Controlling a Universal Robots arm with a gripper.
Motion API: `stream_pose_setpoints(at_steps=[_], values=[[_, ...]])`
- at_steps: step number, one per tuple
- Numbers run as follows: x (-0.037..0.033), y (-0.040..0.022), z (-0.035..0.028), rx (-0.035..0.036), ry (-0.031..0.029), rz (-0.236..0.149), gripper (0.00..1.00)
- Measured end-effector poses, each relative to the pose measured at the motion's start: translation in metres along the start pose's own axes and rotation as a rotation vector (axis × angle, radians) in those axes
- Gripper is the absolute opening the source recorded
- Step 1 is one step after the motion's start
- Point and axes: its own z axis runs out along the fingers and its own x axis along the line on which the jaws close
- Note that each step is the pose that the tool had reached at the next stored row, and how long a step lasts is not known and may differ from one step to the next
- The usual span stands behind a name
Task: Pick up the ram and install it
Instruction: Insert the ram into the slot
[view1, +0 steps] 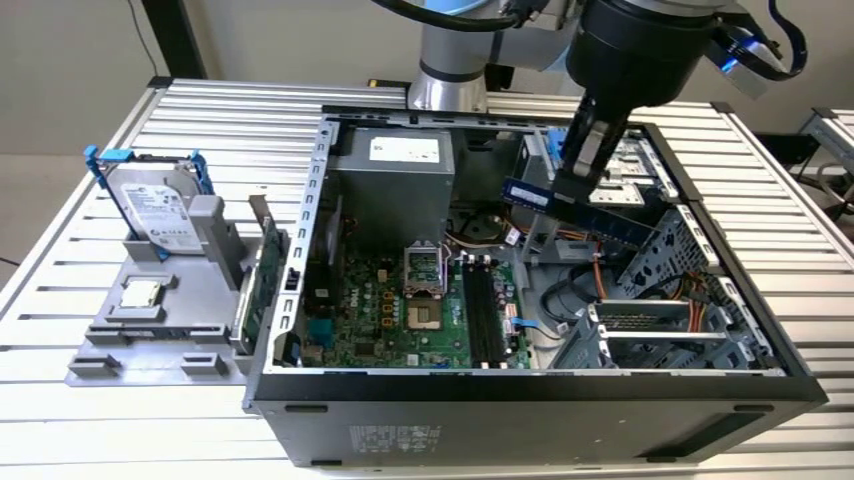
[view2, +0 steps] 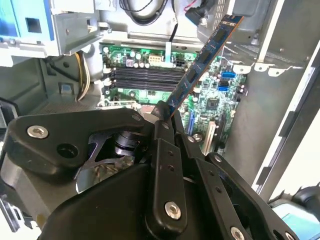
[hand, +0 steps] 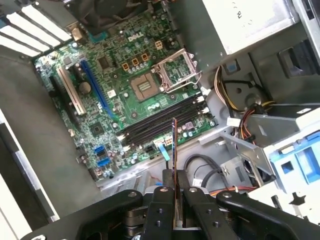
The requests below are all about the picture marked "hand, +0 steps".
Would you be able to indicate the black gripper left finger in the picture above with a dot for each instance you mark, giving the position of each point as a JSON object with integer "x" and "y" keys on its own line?
{"x": 160, "y": 215}

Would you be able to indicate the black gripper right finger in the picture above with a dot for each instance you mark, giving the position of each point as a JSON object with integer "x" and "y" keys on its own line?
{"x": 205, "y": 215}

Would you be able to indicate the green RAM stick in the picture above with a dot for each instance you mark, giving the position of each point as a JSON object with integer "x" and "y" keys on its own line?
{"x": 175, "y": 140}

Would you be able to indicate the black RAM slot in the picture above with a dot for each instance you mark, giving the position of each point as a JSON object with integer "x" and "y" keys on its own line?
{"x": 160, "y": 113}
{"x": 160, "y": 125}
{"x": 160, "y": 131}
{"x": 160, "y": 119}

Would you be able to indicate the blue SATA port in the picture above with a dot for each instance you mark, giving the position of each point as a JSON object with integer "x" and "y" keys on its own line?
{"x": 103, "y": 163}
{"x": 100, "y": 151}

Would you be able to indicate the metal drive cage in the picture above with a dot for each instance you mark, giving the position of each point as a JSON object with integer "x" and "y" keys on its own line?
{"x": 250, "y": 150}

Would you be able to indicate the blue plastic bay latch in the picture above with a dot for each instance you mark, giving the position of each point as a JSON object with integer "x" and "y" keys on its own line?
{"x": 307, "y": 162}

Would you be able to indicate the CPU socket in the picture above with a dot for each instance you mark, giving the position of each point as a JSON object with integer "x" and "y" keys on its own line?
{"x": 143, "y": 86}

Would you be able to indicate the green motherboard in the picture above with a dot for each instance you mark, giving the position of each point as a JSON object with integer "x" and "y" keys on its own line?
{"x": 120, "y": 82}

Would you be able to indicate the metal socket cover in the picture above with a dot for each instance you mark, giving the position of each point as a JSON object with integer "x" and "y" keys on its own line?
{"x": 160, "y": 75}

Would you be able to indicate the blue expansion slot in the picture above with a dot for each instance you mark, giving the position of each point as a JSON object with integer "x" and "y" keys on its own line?
{"x": 96, "y": 87}

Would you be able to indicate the round coin battery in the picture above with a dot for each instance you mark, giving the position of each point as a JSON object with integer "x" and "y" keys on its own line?
{"x": 84, "y": 87}

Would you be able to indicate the black expansion slot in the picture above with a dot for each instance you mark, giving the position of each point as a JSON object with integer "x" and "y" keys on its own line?
{"x": 62, "y": 100}

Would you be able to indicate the black open PC case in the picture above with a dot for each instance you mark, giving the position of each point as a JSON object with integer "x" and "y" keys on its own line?
{"x": 37, "y": 125}

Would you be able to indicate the white expansion slot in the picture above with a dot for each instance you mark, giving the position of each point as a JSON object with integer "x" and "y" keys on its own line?
{"x": 70, "y": 90}

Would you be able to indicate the grey power supply unit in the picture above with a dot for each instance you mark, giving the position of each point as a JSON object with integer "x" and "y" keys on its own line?
{"x": 250, "y": 20}

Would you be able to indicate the black case fan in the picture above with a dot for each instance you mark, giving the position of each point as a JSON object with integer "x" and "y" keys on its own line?
{"x": 112, "y": 10}

